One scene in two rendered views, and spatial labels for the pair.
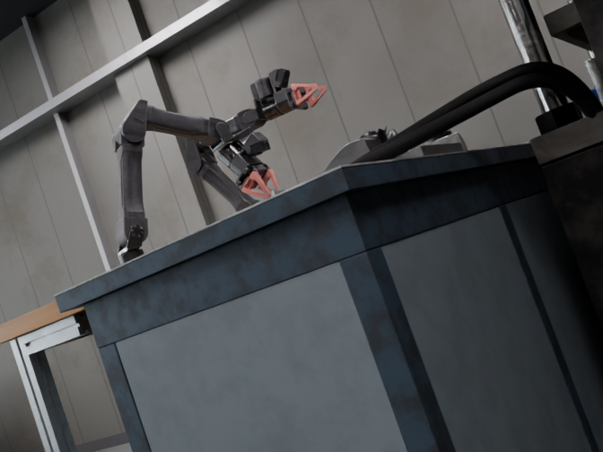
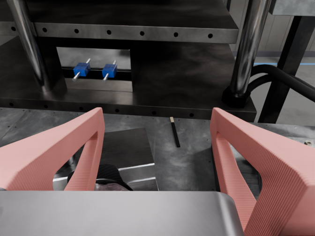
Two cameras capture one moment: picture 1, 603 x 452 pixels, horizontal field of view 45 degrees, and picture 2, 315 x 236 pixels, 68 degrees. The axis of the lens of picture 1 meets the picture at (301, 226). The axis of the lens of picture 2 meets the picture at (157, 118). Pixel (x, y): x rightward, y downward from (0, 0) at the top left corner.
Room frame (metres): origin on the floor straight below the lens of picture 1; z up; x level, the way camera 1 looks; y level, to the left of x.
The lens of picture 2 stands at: (2.20, -0.11, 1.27)
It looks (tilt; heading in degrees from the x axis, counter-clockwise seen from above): 38 degrees down; 242
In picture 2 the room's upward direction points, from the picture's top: straight up
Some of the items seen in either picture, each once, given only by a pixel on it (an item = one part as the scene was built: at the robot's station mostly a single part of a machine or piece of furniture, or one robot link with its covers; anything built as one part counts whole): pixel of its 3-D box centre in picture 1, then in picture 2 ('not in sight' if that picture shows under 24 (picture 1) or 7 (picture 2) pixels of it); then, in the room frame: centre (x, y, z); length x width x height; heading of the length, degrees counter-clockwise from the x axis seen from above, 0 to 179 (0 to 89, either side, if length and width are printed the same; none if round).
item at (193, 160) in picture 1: (226, 141); not in sight; (2.33, 0.14, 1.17); 0.30 x 0.09 x 0.12; 62
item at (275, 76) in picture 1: (284, 85); not in sight; (2.21, -0.10, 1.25); 0.07 x 0.06 x 0.11; 152
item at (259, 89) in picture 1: (261, 101); not in sight; (2.25, -0.01, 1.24); 0.12 x 0.09 x 0.12; 62
